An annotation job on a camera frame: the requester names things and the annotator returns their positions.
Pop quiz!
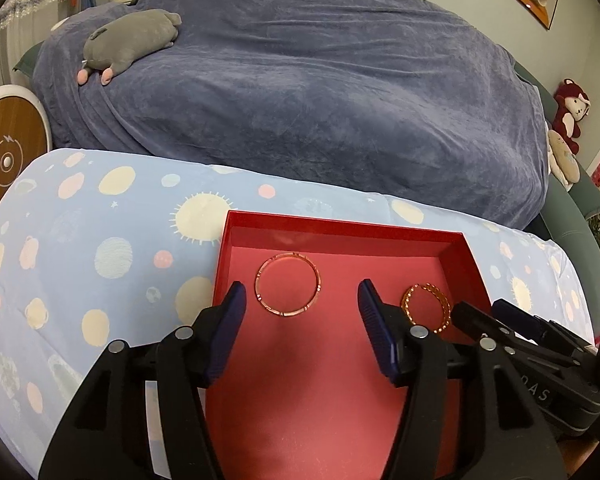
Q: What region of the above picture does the spotted cream plush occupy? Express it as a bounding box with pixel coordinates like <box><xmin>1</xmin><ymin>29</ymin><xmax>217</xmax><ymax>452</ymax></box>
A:
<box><xmin>546</xmin><ymin>129</ymin><xmax>583</xmax><ymax>192</ymax></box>

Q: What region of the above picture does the grey plush animal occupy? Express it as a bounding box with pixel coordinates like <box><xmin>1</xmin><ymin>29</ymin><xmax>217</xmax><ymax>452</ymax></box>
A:
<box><xmin>76</xmin><ymin>8</ymin><xmax>183</xmax><ymax>86</ymax></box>

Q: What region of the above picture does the gold beaded bangle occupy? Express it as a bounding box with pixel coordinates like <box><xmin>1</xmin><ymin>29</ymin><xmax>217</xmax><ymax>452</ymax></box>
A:
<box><xmin>400</xmin><ymin>282</ymin><xmax>453</xmax><ymax>333</ymax></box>

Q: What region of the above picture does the white sheer curtain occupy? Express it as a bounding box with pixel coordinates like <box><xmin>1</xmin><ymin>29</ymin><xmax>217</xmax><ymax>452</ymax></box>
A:
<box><xmin>0</xmin><ymin>0</ymin><xmax>76</xmax><ymax>96</ymax></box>

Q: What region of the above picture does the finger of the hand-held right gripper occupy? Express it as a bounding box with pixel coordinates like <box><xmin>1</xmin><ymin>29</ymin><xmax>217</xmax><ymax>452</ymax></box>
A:
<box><xmin>492</xmin><ymin>299</ymin><xmax>597</xmax><ymax>361</ymax></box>
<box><xmin>452</xmin><ymin>301</ymin><xmax>518</xmax><ymax>361</ymax></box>

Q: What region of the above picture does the red cardboard box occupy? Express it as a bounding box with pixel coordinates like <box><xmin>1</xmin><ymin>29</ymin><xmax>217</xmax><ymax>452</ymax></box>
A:
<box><xmin>205</xmin><ymin>210</ymin><xmax>493</xmax><ymax>480</ymax></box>

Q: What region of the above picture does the light blue planet-print sheet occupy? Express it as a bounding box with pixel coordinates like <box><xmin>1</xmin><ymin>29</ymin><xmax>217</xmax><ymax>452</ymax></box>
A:
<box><xmin>0</xmin><ymin>147</ymin><xmax>597</xmax><ymax>480</ymax></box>

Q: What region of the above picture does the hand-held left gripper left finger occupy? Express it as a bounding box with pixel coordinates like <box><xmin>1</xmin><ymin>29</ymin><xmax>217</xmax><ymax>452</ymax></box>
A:
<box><xmin>37</xmin><ymin>281</ymin><xmax>248</xmax><ymax>480</ymax></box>

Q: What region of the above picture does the blue-grey velvet blanket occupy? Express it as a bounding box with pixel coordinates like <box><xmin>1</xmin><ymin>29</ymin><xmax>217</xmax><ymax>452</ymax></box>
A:
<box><xmin>32</xmin><ymin>0</ymin><xmax>551</xmax><ymax>228</ymax></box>

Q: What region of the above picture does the thin rose gold bangle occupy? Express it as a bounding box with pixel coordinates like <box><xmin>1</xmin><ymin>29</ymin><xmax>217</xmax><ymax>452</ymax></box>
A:
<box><xmin>254</xmin><ymin>253</ymin><xmax>322</xmax><ymax>318</ymax></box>

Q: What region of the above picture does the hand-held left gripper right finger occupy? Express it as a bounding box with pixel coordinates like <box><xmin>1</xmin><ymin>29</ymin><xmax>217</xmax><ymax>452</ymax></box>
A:
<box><xmin>357</xmin><ymin>279</ymin><xmax>566</xmax><ymax>480</ymax></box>

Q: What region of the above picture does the red monkey plush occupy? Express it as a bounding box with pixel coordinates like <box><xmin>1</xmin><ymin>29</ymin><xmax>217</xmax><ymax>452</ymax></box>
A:
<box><xmin>551</xmin><ymin>78</ymin><xmax>593</xmax><ymax>155</ymax></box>

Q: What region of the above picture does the green pillow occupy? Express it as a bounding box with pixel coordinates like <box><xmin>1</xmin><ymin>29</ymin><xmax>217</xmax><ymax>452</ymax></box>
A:
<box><xmin>12</xmin><ymin>42</ymin><xmax>46</xmax><ymax>75</ymax></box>

